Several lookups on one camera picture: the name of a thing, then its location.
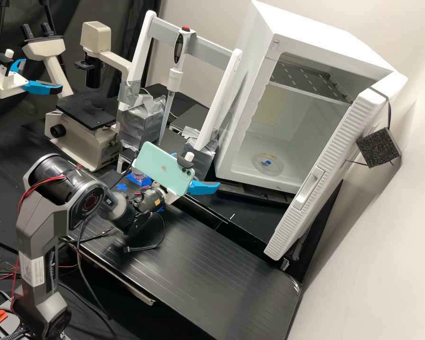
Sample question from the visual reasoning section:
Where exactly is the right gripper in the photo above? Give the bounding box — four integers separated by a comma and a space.
151, 152, 221, 207

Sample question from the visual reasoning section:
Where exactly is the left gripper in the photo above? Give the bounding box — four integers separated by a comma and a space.
0, 58, 63, 99

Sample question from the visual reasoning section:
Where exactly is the cream microscope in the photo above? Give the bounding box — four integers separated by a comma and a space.
21, 21, 132, 173

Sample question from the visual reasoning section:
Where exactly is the petri dish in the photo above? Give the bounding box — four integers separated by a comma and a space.
252, 152, 286, 177

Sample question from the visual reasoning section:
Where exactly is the left phone holder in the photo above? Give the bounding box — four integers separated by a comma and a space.
0, 49, 16, 77

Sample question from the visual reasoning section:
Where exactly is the blue bottle holder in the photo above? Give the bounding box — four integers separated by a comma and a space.
124, 172, 153, 188

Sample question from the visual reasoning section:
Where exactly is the black platform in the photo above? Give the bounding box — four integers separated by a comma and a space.
60, 202, 302, 340
216, 179, 295, 210

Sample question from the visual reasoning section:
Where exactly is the white pipette stand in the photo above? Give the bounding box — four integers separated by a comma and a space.
116, 9, 244, 182

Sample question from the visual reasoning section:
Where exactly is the pipette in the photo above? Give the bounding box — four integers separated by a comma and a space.
158, 26, 197, 146

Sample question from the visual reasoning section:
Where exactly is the incubator door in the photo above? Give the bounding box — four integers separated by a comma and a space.
263, 70, 410, 262

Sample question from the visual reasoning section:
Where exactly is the white incubator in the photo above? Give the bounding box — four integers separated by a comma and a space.
213, 0, 394, 196

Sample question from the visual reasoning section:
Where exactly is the right wrist camera phone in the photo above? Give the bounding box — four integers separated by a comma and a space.
132, 141, 197, 199

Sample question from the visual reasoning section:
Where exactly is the black cable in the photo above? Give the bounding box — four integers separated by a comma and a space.
123, 212, 166, 254
60, 219, 115, 321

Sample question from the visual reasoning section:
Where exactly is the red wire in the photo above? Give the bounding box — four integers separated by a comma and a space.
0, 260, 21, 285

